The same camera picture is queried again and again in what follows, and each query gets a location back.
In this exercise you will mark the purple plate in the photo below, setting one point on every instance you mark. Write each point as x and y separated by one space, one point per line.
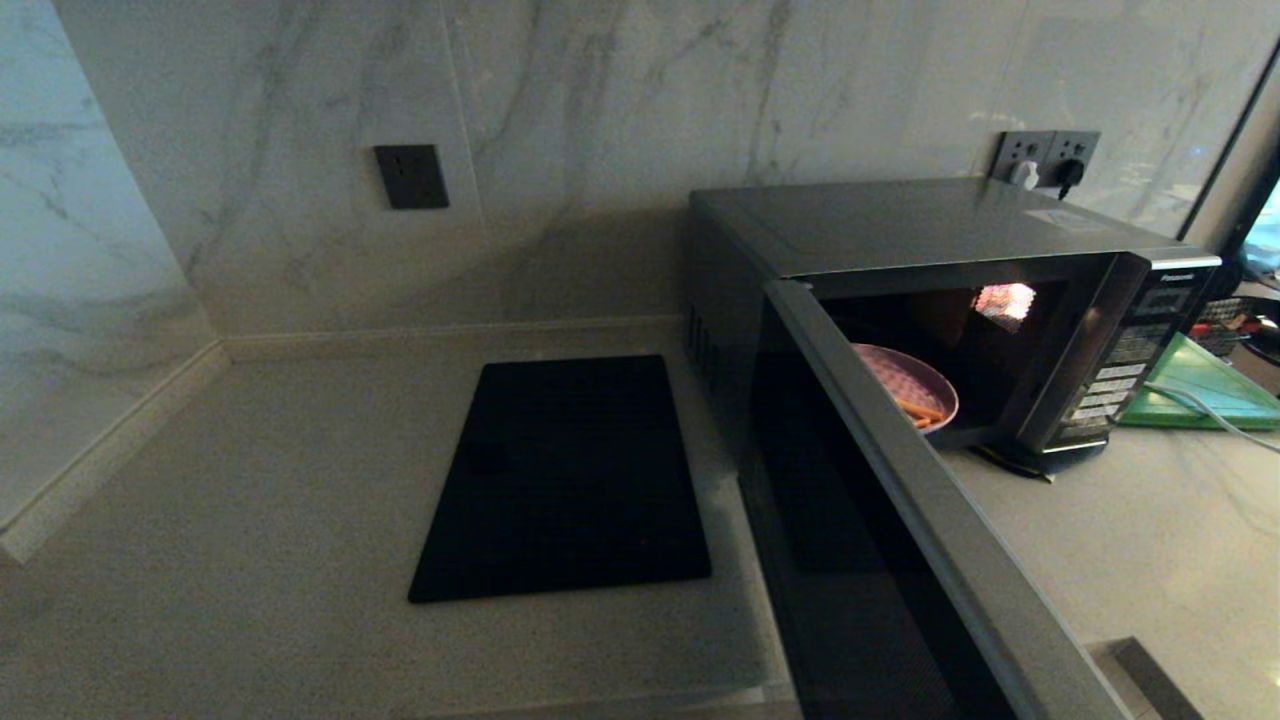
900 375

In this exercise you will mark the dark glass microwave door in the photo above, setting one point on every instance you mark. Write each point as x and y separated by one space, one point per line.
870 560

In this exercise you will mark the black induction cooktop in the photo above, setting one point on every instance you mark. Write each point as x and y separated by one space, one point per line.
565 480

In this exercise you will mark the orange biscuit stick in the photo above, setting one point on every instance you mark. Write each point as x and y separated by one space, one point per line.
928 422
920 409

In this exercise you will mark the white power plug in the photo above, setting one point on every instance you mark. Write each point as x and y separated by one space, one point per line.
1024 174

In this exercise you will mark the black power plug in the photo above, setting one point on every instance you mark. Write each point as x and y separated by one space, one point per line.
1070 172

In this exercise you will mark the green cutting board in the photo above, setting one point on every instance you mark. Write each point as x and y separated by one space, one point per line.
1205 390

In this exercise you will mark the red orange packet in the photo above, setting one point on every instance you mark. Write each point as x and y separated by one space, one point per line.
1238 325

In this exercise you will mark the dark single wall socket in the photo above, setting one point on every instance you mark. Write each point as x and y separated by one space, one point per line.
411 177

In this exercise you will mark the black window frame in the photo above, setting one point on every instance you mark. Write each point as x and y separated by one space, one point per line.
1232 250

